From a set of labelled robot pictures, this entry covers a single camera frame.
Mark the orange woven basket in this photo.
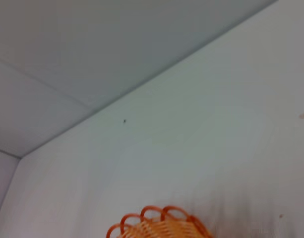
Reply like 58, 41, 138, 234
106, 205, 215, 238

